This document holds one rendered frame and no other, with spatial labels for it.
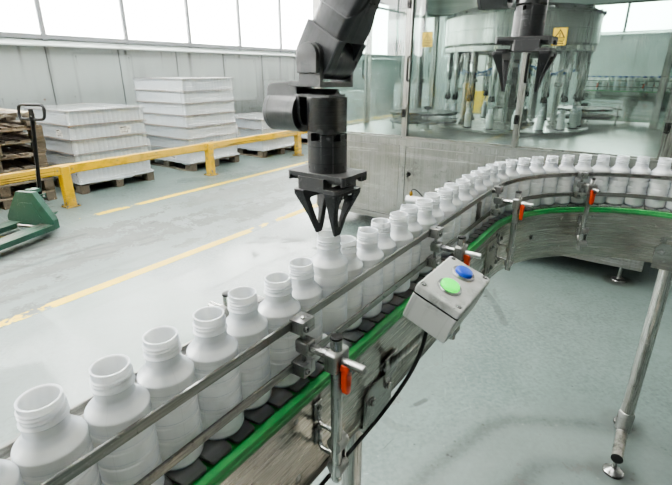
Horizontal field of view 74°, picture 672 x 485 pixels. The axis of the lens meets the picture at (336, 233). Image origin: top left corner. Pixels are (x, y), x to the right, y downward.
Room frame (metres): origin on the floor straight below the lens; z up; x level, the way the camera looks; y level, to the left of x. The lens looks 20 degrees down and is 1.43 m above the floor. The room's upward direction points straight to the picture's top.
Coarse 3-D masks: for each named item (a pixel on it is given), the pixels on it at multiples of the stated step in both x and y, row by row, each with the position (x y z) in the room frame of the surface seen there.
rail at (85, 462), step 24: (456, 216) 1.01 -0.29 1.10; (456, 240) 1.03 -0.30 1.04; (384, 264) 0.73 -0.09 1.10; (312, 312) 0.56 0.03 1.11; (360, 312) 0.66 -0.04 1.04; (240, 360) 0.44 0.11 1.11; (264, 384) 0.48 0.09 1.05; (72, 408) 0.36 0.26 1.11; (168, 408) 0.36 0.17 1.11; (240, 408) 0.44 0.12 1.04; (120, 432) 0.32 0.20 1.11; (216, 432) 0.41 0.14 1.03; (0, 456) 0.30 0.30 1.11; (96, 456) 0.30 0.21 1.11; (48, 480) 0.27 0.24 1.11; (144, 480) 0.33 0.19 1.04
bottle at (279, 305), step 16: (272, 272) 0.56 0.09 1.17; (272, 288) 0.53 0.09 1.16; (288, 288) 0.54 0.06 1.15; (272, 304) 0.53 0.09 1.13; (288, 304) 0.54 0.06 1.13; (272, 320) 0.52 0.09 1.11; (288, 320) 0.52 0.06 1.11; (288, 336) 0.52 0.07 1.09; (272, 352) 0.52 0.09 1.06; (288, 352) 0.52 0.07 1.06; (272, 368) 0.52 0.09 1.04; (288, 384) 0.52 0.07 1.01
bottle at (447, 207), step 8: (440, 192) 1.02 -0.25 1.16; (448, 192) 1.02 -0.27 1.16; (440, 200) 1.02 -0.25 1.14; (448, 200) 1.01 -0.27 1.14; (440, 208) 1.01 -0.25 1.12; (448, 208) 1.01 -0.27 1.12; (448, 216) 1.00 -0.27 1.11; (448, 224) 1.00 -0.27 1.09; (448, 232) 1.01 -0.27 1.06; (448, 240) 1.01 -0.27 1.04
